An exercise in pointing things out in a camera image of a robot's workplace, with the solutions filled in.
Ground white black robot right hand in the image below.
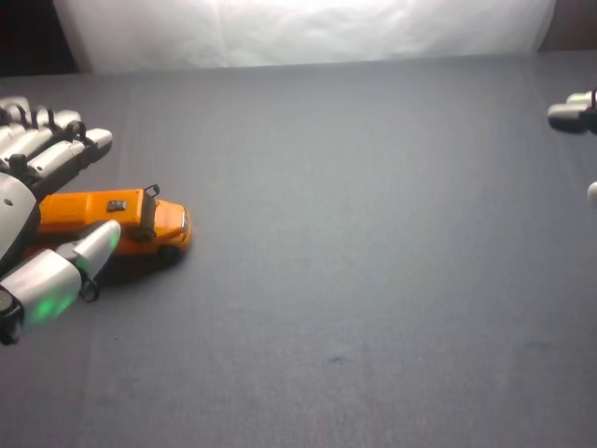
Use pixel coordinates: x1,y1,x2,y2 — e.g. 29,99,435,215
546,87,597,207

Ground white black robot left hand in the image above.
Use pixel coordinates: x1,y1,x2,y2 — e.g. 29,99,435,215
0,94,123,347

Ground orange toy school bus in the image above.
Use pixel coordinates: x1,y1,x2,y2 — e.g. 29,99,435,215
26,183,194,283

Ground grey table cloth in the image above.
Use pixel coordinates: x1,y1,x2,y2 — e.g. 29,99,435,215
0,51,597,448

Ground white backdrop sheet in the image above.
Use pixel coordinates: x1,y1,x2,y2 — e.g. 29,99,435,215
49,0,560,75

